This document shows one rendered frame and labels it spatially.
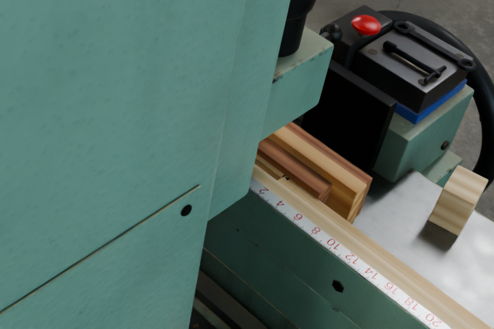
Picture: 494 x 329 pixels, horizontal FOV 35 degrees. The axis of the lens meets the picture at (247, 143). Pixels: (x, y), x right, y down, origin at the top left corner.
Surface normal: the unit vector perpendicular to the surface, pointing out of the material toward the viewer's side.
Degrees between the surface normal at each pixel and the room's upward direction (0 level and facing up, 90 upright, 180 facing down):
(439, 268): 0
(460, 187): 0
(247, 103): 90
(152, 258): 90
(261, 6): 90
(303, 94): 90
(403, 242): 0
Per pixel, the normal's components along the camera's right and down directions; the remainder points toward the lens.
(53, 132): 0.73, 0.54
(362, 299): -0.67, 0.42
